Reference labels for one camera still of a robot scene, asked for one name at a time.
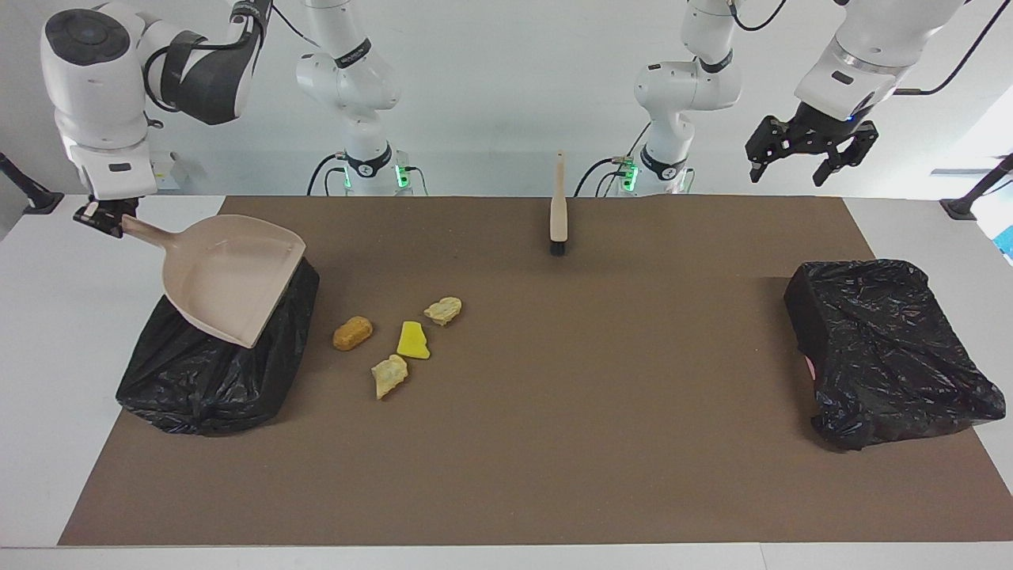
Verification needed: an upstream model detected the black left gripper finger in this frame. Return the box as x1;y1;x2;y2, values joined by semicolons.
814;120;879;188
746;116;795;183

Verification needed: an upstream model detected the yellow sponge piece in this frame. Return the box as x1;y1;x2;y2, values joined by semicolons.
396;321;432;361

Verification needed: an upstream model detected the orange brown bread nugget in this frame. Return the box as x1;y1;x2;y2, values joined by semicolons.
332;316;374;352

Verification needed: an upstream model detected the beige rock chunk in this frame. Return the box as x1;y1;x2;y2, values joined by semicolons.
370;354;410;401
423;296;464;327

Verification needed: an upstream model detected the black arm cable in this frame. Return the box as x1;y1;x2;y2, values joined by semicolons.
141;0;321;127
732;0;1002;96

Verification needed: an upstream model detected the black clamp stand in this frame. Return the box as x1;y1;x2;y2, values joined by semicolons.
939;153;1013;221
0;152;64;215

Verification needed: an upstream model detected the beige hand brush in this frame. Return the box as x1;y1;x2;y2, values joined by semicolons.
549;150;569;257

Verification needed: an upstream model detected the black base cable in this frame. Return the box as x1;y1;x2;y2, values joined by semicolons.
307;153;349;196
574;156;634;197

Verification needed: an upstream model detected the open black bag lined bin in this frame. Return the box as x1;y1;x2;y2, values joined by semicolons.
116;255;321;437

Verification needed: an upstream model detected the black left base cable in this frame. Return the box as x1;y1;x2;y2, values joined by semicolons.
574;156;634;197

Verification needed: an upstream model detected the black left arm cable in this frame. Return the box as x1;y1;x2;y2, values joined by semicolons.
732;0;1002;96

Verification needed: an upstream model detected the black right base cable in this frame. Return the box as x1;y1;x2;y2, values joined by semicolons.
307;153;349;196

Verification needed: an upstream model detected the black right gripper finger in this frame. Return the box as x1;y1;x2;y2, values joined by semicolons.
74;202;126;239

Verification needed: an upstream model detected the brown table mat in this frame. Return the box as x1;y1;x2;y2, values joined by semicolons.
58;196;1013;547

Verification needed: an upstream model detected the beige plastic dustpan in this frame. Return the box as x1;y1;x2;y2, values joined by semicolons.
120;214;307;349

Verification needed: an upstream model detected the pink bin covered black bag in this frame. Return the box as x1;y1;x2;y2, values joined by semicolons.
783;258;1007;452

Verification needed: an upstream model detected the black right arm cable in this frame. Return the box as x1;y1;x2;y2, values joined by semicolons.
141;0;321;127

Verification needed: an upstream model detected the white plastic box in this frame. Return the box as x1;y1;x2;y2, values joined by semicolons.
153;152;188;191

